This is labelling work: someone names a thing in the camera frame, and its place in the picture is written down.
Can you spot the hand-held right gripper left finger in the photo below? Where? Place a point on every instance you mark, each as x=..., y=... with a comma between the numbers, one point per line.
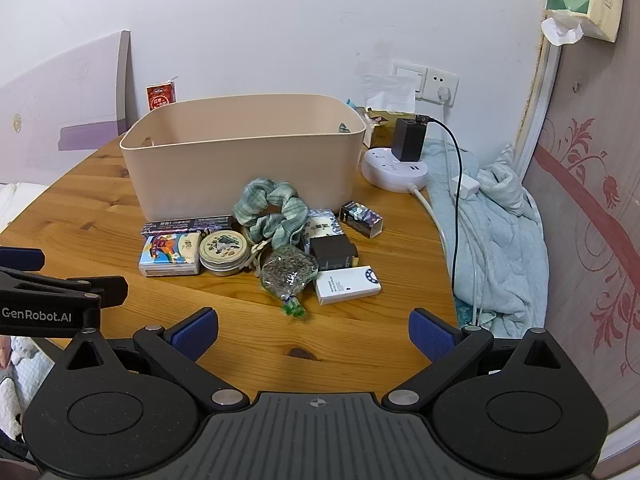
x=197, y=331

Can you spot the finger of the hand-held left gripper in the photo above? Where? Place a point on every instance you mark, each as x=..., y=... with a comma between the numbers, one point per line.
x=107, y=291
x=22, y=259

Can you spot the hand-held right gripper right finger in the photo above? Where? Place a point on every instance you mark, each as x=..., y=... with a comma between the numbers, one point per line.
x=430, y=332

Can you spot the colourful card box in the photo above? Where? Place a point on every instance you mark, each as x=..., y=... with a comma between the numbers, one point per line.
x=167, y=252

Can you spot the round metal tin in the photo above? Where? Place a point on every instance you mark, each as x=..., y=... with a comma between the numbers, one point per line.
x=222, y=250

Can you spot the long dark printed box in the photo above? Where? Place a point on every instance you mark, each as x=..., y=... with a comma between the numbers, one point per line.
x=190, y=224

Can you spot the clear sachet of dried herbs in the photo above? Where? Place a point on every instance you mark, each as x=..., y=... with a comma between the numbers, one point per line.
x=287, y=272

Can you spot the small black printed box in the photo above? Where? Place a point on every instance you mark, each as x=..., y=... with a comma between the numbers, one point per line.
x=360, y=217

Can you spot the green striped scrunchie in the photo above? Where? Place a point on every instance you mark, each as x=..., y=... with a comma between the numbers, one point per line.
x=287, y=210

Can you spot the blue and white printed box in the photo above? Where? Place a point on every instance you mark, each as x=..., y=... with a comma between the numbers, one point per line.
x=324, y=224

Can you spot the beige plastic storage bin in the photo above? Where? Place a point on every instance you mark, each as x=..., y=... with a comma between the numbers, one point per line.
x=225, y=175

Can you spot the white bedding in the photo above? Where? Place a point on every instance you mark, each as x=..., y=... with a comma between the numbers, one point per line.
x=17, y=205

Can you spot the printed cloth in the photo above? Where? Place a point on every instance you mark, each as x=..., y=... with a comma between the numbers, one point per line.
x=15, y=400

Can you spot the light blue blanket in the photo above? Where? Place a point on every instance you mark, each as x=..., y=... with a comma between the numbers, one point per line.
x=505, y=240

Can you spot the white charger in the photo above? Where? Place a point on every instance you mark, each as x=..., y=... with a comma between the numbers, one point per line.
x=465, y=187

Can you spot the round white power strip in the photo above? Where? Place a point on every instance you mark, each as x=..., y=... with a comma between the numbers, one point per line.
x=385, y=172

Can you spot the pale lavender furniture panel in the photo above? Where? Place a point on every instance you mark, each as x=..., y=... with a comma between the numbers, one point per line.
x=65, y=85

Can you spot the black charger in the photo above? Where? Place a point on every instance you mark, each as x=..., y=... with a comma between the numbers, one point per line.
x=407, y=140

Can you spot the floral headboard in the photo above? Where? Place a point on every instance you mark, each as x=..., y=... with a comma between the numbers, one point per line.
x=590, y=210

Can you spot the red carton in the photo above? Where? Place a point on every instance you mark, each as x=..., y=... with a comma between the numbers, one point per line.
x=161, y=96

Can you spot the gold tissue box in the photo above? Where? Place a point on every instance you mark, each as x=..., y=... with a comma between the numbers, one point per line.
x=380, y=120

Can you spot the white wall plug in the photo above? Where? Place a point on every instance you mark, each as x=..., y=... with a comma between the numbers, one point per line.
x=444, y=95

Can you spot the white wall socket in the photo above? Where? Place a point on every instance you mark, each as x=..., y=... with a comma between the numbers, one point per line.
x=440, y=82

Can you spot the white wall switch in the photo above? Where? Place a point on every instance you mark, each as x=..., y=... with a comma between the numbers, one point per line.
x=407, y=76

